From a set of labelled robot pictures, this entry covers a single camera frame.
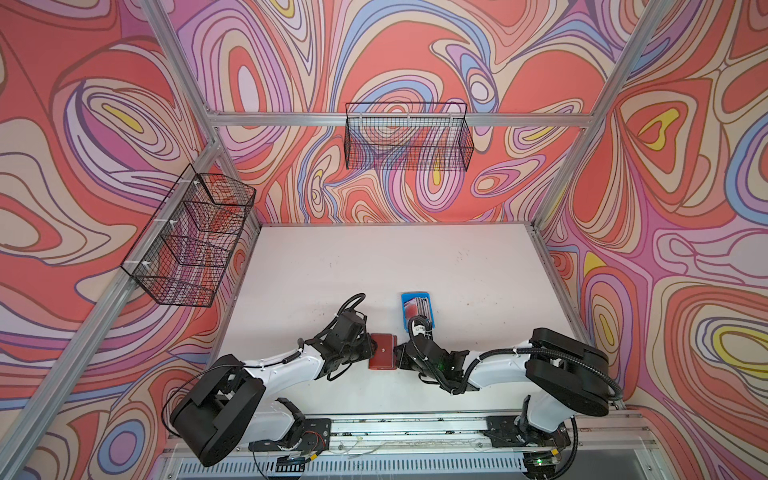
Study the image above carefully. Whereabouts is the red leather card holder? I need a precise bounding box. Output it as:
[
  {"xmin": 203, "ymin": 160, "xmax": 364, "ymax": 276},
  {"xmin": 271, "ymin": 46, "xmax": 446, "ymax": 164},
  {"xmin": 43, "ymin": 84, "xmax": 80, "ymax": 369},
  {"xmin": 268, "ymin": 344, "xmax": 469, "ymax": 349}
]
[{"xmin": 368, "ymin": 333, "xmax": 397, "ymax": 371}]

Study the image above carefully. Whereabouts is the blue plastic card tray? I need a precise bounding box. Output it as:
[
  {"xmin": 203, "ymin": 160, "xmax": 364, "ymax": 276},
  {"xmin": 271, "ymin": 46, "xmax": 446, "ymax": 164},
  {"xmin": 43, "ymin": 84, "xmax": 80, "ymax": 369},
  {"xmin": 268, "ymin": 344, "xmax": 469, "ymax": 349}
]
[{"xmin": 401, "ymin": 292, "xmax": 435, "ymax": 330}]

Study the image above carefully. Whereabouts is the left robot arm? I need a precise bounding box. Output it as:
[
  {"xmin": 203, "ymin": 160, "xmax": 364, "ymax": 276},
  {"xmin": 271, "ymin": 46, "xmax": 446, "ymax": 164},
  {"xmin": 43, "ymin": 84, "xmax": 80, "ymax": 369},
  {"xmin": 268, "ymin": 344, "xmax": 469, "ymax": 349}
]
[{"xmin": 161, "ymin": 293, "xmax": 377, "ymax": 467}]

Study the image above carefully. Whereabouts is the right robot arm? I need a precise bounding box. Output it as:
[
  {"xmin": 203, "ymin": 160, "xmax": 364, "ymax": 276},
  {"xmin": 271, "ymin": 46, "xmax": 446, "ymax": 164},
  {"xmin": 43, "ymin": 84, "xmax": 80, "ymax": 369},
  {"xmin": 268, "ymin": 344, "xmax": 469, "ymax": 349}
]
[{"xmin": 394, "ymin": 316, "xmax": 624, "ymax": 448}]

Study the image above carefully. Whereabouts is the stack of credit cards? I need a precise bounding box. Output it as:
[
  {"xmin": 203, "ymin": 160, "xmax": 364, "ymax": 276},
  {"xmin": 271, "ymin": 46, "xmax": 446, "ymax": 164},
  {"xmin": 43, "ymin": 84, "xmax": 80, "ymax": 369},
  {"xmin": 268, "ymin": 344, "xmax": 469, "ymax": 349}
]
[{"xmin": 404, "ymin": 297, "xmax": 432, "ymax": 321}]

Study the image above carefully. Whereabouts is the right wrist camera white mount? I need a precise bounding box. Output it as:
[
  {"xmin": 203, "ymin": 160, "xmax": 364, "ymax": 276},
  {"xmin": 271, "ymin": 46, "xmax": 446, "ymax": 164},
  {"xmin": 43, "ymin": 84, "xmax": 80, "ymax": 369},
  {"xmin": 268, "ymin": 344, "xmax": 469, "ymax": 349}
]
[{"xmin": 409, "ymin": 316, "xmax": 432, "ymax": 338}]

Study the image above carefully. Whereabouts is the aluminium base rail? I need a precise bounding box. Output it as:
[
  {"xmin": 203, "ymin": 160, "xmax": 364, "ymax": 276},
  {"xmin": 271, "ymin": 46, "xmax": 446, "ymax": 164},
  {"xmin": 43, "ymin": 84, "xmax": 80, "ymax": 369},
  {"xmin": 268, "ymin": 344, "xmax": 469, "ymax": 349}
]
[{"xmin": 155, "ymin": 411, "xmax": 673, "ymax": 479}]

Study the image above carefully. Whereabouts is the black wire basket left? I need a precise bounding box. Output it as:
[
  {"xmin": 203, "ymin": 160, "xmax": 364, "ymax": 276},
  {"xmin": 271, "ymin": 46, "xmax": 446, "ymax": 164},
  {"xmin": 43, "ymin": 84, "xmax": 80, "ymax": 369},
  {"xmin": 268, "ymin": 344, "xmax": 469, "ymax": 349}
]
[{"xmin": 121, "ymin": 165, "xmax": 255, "ymax": 308}]

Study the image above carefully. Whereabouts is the black wire basket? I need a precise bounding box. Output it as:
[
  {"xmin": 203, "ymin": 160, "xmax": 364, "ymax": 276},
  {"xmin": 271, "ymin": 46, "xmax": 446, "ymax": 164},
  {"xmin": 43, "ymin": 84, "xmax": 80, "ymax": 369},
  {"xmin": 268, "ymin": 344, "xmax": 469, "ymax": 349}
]
[
  {"xmin": 344, "ymin": 101, "xmax": 475, "ymax": 172},
  {"xmin": 121, "ymin": 165, "xmax": 255, "ymax": 308}
]

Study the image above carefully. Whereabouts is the black wire basket back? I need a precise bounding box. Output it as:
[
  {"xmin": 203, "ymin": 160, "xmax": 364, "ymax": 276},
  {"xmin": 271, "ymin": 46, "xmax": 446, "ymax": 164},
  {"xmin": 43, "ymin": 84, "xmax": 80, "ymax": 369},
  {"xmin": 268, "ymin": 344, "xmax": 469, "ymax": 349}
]
[{"xmin": 344, "ymin": 101, "xmax": 475, "ymax": 172}]

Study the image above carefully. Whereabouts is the aluminium cage frame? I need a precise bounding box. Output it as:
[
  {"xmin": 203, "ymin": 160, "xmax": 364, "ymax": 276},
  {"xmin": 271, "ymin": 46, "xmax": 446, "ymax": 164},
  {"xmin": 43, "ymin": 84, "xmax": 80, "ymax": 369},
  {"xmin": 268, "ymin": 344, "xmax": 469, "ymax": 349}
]
[{"xmin": 0, "ymin": 0, "xmax": 679, "ymax": 480}]

